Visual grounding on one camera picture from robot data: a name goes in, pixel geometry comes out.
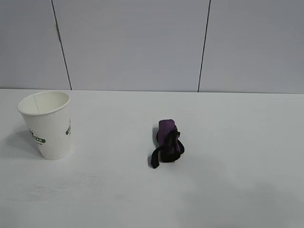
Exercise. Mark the white paper coffee cup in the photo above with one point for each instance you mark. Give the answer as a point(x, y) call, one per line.
point(52, 133)

